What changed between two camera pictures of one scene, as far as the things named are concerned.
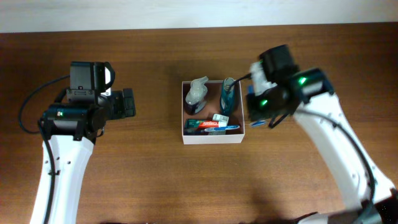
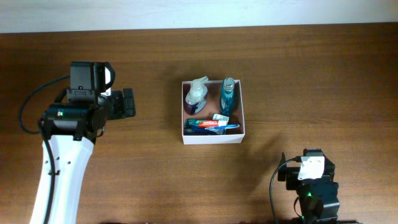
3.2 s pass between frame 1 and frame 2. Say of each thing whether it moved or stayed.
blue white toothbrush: stayed
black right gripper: moved
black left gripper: stayed
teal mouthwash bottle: stayed
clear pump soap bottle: stayed
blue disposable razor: moved
